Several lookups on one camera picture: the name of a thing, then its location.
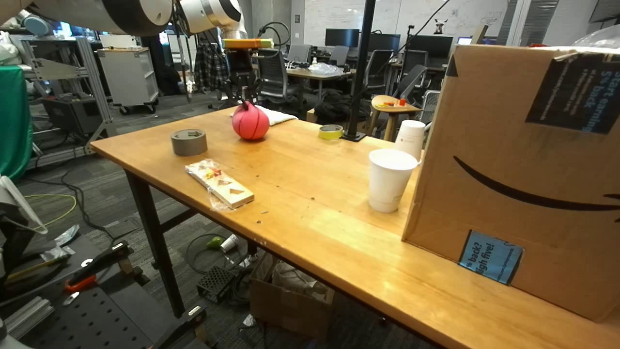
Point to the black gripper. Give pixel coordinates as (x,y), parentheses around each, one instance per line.
(240,71)

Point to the Franka robot arm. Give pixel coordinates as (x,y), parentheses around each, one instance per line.
(83,13)

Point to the red mini basketball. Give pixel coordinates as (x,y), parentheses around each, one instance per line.
(250,123)

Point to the yellow tape roll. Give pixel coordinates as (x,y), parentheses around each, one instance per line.
(329,135)

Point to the white paper cup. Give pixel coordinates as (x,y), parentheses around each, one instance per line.
(411,139)
(389,185)

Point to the black mesh office chair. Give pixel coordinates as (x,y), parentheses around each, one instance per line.
(271,75)

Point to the white folded cloth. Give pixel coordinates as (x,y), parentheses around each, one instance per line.
(279,117)

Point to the black backpack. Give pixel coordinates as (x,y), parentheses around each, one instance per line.
(329,108)

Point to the wooden block with seven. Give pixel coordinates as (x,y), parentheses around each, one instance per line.
(219,183)

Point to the dark computer monitor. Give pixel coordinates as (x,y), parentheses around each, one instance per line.
(341,38)
(428,49)

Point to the white cabinet cart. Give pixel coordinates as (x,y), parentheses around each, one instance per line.
(128,75)

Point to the black vertical pole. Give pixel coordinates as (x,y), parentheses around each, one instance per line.
(360,65)

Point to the round wooden side table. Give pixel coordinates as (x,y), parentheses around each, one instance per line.
(389,104)

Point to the grey metal shelf cart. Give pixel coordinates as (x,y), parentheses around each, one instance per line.
(64,84)

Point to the black power brick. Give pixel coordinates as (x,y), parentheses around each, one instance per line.
(217,284)

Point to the open cardboard box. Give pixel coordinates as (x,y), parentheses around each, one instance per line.
(291,311)

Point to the green cloth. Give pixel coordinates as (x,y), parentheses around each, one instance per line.
(14,123)

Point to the black perforated breadboard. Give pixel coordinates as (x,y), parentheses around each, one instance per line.
(97,323)

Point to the large cardboard shipping box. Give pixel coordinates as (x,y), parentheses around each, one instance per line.
(515,162)

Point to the grey duct tape roll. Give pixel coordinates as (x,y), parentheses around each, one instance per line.
(188,146)

